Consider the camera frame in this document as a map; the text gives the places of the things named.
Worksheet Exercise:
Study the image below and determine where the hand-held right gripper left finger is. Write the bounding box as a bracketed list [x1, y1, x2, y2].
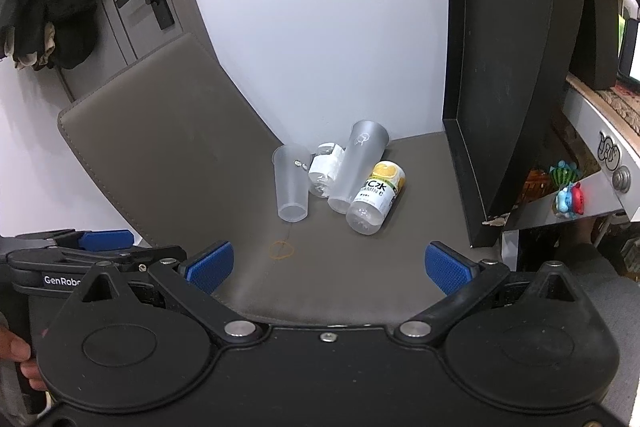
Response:
[81, 241, 264, 342]

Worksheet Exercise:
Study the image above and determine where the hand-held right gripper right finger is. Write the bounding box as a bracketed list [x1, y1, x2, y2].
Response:
[394, 241, 577, 341]

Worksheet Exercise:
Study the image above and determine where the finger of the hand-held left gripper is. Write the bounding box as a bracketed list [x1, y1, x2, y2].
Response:
[6, 245, 187, 279]
[15, 229, 135, 254]

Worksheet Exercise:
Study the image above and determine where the short frosted plastic cup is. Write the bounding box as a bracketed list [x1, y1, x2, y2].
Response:
[272, 144, 313, 223]

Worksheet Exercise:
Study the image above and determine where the tall frosted plastic cup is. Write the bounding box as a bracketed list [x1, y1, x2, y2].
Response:
[327, 119, 391, 215]

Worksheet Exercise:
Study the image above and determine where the person's left hand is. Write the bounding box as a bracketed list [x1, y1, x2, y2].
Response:
[0, 324, 50, 392]

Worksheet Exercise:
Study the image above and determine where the clear bottle with yellow label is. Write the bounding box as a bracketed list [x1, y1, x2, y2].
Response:
[345, 160, 407, 236]

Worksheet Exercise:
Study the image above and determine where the grey leather mat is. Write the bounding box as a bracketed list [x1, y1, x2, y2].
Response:
[57, 32, 506, 326]

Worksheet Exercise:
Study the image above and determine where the blue and red toy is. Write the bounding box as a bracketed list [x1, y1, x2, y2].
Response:
[551, 182, 589, 220]

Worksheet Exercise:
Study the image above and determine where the clear bottle with white label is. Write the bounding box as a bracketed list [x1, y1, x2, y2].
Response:
[307, 142, 347, 198]

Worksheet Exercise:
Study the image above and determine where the green watermelon toy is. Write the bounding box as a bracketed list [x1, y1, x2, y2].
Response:
[548, 160, 579, 186]

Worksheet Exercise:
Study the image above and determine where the round metal drawer knob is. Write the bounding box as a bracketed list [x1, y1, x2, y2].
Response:
[612, 165, 632, 194]

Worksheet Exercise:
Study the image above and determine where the white desk with drawer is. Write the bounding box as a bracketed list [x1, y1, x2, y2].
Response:
[501, 74, 640, 260]

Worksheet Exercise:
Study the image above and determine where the grey door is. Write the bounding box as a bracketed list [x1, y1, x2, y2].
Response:
[60, 0, 222, 104]

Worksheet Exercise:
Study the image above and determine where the black tray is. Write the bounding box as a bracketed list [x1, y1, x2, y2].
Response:
[442, 0, 592, 249]

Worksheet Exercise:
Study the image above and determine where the patterned table cloth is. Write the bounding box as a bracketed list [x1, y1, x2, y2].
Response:
[566, 74, 640, 134]

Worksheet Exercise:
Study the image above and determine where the bright screen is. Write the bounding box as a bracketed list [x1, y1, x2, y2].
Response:
[617, 16, 640, 84]

